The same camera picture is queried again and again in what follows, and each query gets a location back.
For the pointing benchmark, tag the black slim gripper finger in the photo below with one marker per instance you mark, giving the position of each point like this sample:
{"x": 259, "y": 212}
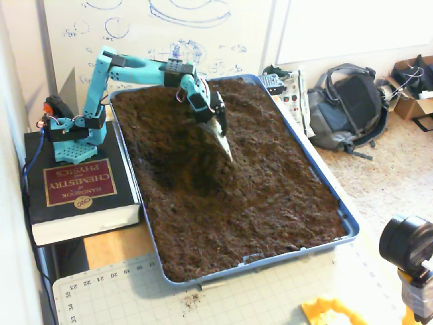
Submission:
{"x": 223, "y": 122}

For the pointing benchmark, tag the foil covered scoop gripper finger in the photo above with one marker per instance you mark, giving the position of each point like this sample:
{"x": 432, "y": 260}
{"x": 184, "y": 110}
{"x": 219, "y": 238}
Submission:
{"x": 220, "y": 135}

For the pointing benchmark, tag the brown soil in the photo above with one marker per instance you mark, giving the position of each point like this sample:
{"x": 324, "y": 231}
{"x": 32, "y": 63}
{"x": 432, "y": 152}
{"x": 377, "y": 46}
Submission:
{"x": 253, "y": 189}

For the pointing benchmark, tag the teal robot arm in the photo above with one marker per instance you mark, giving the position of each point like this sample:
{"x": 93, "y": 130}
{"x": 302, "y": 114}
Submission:
{"x": 135, "y": 72}

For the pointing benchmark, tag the white printed soil bag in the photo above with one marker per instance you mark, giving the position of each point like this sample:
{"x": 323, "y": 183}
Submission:
{"x": 297, "y": 98}

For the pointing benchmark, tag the whiteboard with blue drawings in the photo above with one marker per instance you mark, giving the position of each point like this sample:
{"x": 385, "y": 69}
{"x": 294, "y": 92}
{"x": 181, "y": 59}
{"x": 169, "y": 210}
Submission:
{"x": 152, "y": 34}

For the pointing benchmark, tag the gray backpack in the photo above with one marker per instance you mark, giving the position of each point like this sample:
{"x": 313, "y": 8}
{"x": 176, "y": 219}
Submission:
{"x": 355, "y": 98}

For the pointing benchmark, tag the small wooden stick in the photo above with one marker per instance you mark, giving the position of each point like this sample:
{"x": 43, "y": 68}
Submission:
{"x": 213, "y": 286}

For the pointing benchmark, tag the black chemistry physics handbook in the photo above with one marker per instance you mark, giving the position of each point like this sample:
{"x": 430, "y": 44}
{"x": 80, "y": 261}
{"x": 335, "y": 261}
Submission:
{"x": 84, "y": 210}

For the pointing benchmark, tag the blue plastic tray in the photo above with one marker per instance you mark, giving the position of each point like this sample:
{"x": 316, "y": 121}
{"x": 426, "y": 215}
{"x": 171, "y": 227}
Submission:
{"x": 352, "y": 233}

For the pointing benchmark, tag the spilled soil crumbs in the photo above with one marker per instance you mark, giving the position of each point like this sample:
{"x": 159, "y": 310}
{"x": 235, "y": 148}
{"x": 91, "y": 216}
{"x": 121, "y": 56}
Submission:
{"x": 193, "y": 298}

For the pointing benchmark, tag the gray gridded cutting mat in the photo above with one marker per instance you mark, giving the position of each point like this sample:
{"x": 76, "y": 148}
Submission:
{"x": 236, "y": 304}

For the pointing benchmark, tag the cardboard box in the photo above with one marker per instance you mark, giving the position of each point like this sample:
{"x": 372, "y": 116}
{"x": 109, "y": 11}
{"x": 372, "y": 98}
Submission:
{"x": 409, "y": 106}

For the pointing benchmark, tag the yellow plastic part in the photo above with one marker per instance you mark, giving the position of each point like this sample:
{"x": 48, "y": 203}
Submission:
{"x": 321, "y": 309}

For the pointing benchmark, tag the gray taped yellow stand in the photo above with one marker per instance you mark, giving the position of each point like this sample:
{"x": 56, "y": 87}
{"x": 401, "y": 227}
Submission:
{"x": 416, "y": 298}

